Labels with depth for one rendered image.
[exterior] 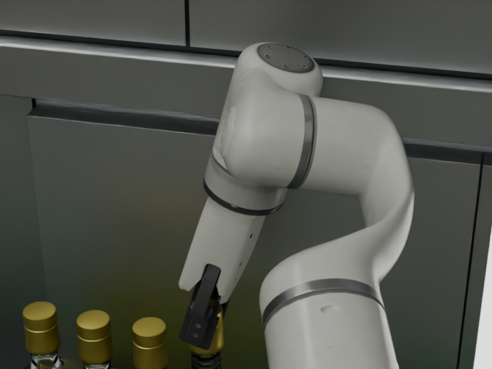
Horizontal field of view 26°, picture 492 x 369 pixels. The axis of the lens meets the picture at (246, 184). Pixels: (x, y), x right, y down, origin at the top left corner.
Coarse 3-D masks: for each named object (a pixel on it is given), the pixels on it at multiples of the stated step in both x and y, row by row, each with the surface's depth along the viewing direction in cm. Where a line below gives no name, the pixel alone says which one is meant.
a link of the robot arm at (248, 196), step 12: (216, 168) 92; (216, 180) 92; (228, 180) 91; (216, 192) 92; (228, 192) 92; (240, 192) 91; (252, 192) 91; (264, 192) 91; (276, 192) 92; (240, 204) 92; (252, 204) 92; (264, 204) 92; (276, 204) 93
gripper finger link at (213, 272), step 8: (208, 264) 95; (208, 272) 95; (216, 272) 95; (208, 280) 95; (216, 280) 95; (200, 288) 95; (208, 288) 95; (200, 296) 95; (208, 296) 95; (200, 304) 95; (208, 304) 96; (192, 312) 95; (200, 312) 95
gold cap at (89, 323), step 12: (84, 312) 108; (96, 312) 108; (84, 324) 106; (96, 324) 106; (108, 324) 106; (84, 336) 106; (96, 336) 106; (108, 336) 107; (84, 348) 107; (96, 348) 106; (108, 348) 107; (84, 360) 107; (96, 360) 107
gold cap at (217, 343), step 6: (210, 300) 104; (222, 306) 103; (222, 312) 103; (222, 318) 103; (222, 324) 103; (216, 330) 103; (222, 330) 104; (216, 336) 103; (222, 336) 104; (216, 342) 103; (222, 342) 104; (192, 348) 104; (198, 348) 103; (210, 348) 103; (216, 348) 104; (204, 354) 103
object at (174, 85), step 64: (0, 0) 109; (64, 0) 107; (128, 0) 106; (192, 0) 104; (256, 0) 103; (320, 0) 101; (384, 0) 100; (448, 0) 98; (0, 64) 110; (64, 64) 108; (128, 64) 107; (192, 64) 105; (320, 64) 104; (384, 64) 103; (448, 64) 101; (0, 128) 117; (448, 128) 102; (0, 192) 121; (0, 256) 125; (0, 320) 130
